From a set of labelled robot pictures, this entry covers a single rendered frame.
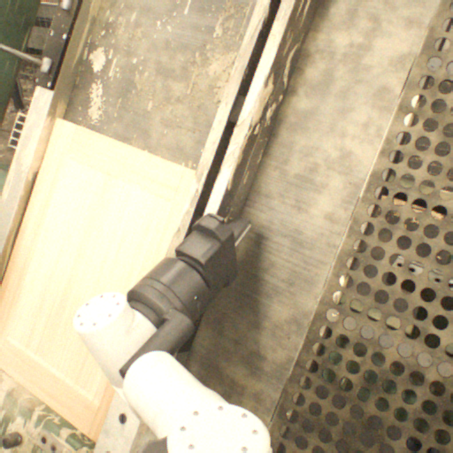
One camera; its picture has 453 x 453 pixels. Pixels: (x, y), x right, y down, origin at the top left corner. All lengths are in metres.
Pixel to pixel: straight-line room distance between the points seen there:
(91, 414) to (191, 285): 0.40
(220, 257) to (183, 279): 0.07
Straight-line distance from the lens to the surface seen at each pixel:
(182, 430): 0.43
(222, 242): 0.70
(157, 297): 0.65
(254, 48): 0.81
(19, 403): 1.07
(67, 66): 1.08
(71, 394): 1.02
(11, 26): 1.30
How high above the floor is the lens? 1.72
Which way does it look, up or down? 37 degrees down
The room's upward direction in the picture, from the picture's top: straight up
